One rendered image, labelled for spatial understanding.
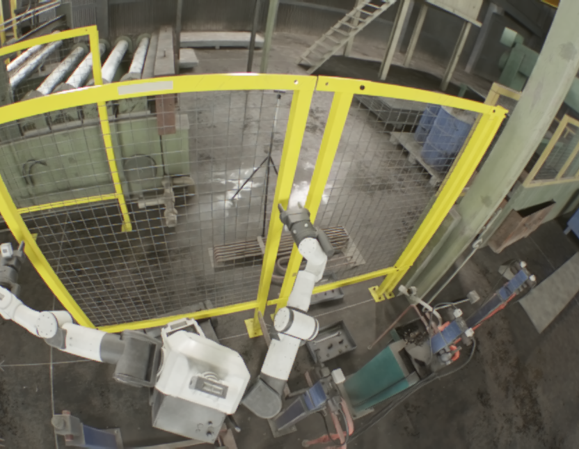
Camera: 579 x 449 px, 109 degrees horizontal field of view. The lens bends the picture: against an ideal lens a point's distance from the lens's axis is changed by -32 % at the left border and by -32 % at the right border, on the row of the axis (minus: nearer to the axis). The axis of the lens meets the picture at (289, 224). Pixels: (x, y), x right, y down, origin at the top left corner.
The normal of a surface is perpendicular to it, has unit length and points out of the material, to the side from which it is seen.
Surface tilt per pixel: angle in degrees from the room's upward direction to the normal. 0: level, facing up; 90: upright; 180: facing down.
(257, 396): 25
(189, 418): 38
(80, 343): 30
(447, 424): 0
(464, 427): 0
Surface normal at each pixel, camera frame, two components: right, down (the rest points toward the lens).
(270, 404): 0.14, -0.32
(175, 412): 0.43, -0.12
